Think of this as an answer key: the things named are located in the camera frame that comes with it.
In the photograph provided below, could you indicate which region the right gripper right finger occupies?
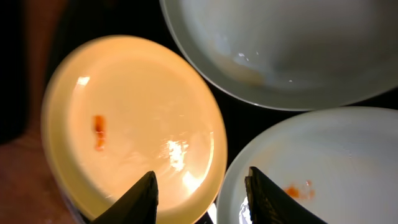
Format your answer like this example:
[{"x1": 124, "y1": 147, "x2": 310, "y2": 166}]
[{"x1": 244, "y1": 166, "x2": 326, "y2": 224}]

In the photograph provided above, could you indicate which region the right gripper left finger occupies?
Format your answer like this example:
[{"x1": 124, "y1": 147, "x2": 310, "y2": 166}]
[{"x1": 90, "y1": 171, "x2": 159, "y2": 224}]

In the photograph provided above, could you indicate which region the light blue plate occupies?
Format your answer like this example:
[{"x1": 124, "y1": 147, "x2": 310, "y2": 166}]
[
  {"x1": 160, "y1": 0, "x2": 397, "y2": 111},
  {"x1": 217, "y1": 107, "x2": 397, "y2": 223}
]

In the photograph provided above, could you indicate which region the yellow plate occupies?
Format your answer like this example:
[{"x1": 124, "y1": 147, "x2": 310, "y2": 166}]
[{"x1": 42, "y1": 35, "x2": 227, "y2": 223}]

